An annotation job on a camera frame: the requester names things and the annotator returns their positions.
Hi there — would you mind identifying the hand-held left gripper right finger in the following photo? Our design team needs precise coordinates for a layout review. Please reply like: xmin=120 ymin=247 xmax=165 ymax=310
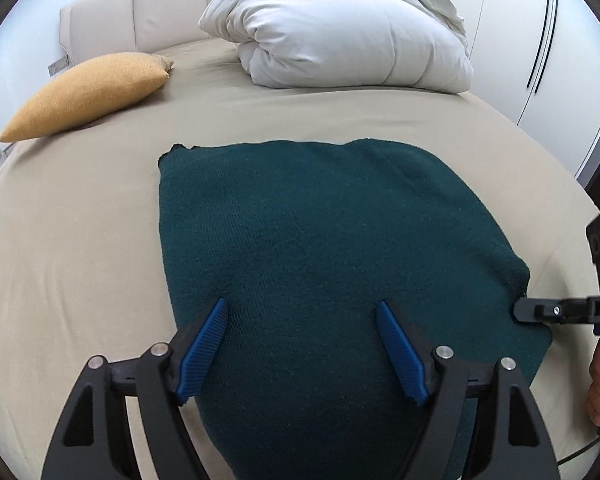
xmin=375 ymin=300 xmax=562 ymax=480

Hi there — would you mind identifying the bed with beige sheet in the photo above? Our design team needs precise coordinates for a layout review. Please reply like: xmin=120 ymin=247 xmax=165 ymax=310
xmin=0 ymin=35 xmax=600 ymax=480

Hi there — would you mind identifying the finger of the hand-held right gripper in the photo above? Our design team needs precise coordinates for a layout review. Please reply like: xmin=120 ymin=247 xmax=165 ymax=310
xmin=512 ymin=296 xmax=598 ymax=324

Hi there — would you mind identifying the black cable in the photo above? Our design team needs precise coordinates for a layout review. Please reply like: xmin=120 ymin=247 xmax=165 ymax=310
xmin=555 ymin=422 xmax=600 ymax=466

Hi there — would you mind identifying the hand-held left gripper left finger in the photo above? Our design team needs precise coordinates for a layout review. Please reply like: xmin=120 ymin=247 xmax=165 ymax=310
xmin=40 ymin=297 xmax=230 ymax=480

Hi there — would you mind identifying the white wardrobe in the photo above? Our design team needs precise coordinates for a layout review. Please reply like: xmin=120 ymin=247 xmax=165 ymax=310
xmin=472 ymin=0 xmax=600 ymax=176

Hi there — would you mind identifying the cream padded headboard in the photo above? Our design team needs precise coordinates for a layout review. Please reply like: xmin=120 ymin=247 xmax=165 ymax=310
xmin=59 ymin=0 xmax=261 ymax=63

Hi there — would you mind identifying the white folded duvet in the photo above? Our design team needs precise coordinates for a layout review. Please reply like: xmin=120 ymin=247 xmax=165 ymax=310
xmin=198 ymin=0 xmax=475 ymax=93

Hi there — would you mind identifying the dark green knit sweater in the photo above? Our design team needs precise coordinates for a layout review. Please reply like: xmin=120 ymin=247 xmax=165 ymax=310
xmin=157 ymin=138 xmax=553 ymax=480

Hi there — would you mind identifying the yellow pillow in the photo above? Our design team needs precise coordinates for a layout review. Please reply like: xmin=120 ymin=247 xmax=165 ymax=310
xmin=0 ymin=52 xmax=175 ymax=143

